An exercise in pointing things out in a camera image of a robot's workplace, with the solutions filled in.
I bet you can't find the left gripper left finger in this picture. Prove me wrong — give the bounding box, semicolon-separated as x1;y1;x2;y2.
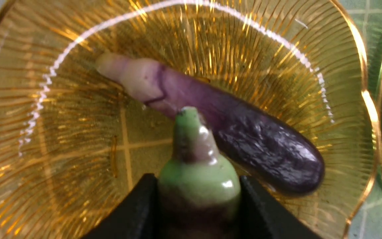
82;173;159;239

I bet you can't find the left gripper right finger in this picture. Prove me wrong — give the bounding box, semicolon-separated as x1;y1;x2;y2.
239;176;321;239

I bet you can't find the dark purple eggplant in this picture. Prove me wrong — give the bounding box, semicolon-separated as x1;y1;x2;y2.
95;53;325;196

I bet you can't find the amber plastic plate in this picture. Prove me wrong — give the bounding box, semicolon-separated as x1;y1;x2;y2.
0;0;378;239

